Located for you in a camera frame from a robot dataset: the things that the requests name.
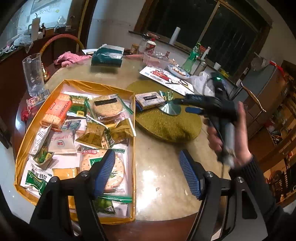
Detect gold cardboard tray box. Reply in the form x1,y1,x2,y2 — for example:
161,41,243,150
14,80,136,225

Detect round biscuit pack black label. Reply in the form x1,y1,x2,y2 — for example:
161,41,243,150
86,94,133,122

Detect green white snack bag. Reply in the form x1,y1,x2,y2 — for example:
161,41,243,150
21,159,53,197

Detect clear plastic container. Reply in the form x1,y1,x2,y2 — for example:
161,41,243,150
143,51,170,69

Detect wooden chair back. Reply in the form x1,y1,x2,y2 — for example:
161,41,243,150
240,82,266,113

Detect yellow-brown snack packet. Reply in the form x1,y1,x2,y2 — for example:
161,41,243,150
76,122,108,149

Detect white plastic bag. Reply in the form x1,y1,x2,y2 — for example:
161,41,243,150
188,71,214,96

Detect teal tissue pack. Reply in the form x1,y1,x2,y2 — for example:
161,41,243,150
91,44,125,68

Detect person right hand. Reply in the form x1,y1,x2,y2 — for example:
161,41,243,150
206,101,253,170

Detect pink cloth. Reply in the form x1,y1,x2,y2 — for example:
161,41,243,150
54,51,92,67

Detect clear white snack bag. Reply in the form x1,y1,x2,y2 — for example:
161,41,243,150
48,130,77,155

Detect black sleeved right forearm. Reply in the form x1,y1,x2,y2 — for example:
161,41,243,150
229,158,295,240

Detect rectangular biscuit pack black label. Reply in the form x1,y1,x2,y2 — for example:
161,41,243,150
135,91,166,111

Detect white printed flyer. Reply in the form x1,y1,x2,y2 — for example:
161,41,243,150
139,66,194,96

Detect orange cracker pack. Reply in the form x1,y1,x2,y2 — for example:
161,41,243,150
41,93,72,130

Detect green plastic bottle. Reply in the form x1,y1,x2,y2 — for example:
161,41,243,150
181,43,201,74

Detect large round cracker pack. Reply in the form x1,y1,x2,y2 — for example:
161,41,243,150
80,149,126,197

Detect small green snack packet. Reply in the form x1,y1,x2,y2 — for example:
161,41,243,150
33,151,54,170

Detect patterned ceramic dish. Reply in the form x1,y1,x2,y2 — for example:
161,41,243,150
167,64,190,80

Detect yellow label biscuit pack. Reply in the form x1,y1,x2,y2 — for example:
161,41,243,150
52,167,78,180

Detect white paper roll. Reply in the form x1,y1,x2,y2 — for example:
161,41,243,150
169,27,181,45

